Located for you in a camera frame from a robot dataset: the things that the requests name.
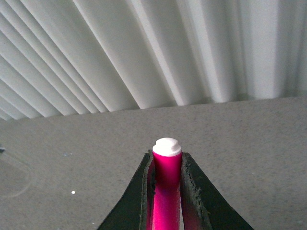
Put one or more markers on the white pleated curtain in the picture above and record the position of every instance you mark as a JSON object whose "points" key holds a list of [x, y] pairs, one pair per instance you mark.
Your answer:
{"points": [[66, 57]]}

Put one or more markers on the pink marker pen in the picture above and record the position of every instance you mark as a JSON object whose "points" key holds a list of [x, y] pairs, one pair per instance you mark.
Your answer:
{"points": [[167, 156]]}

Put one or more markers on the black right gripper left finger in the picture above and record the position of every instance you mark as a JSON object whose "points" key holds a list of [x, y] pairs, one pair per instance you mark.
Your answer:
{"points": [[134, 210]]}

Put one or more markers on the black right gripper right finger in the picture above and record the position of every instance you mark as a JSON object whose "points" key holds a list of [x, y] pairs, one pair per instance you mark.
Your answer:
{"points": [[203, 207]]}

